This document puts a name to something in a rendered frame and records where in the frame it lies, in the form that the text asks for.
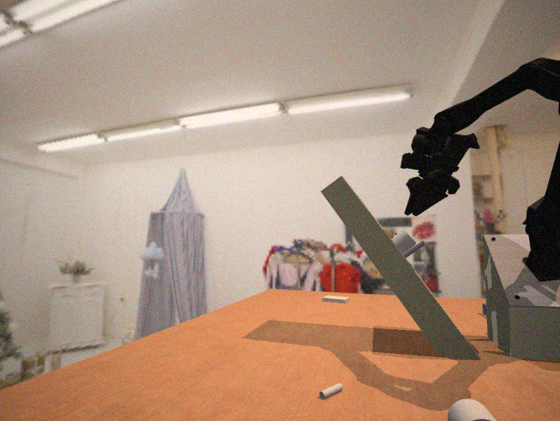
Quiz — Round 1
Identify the cream cylinder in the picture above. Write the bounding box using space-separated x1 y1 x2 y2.
391 229 417 253

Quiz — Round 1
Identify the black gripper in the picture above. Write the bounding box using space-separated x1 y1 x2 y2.
404 152 460 217

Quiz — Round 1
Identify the white cylinder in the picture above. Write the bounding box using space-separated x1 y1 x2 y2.
319 383 343 399

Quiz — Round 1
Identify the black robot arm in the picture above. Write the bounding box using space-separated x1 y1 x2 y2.
401 57 560 282

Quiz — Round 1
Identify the cream service panel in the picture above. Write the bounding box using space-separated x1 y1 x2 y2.
321 176 481 360

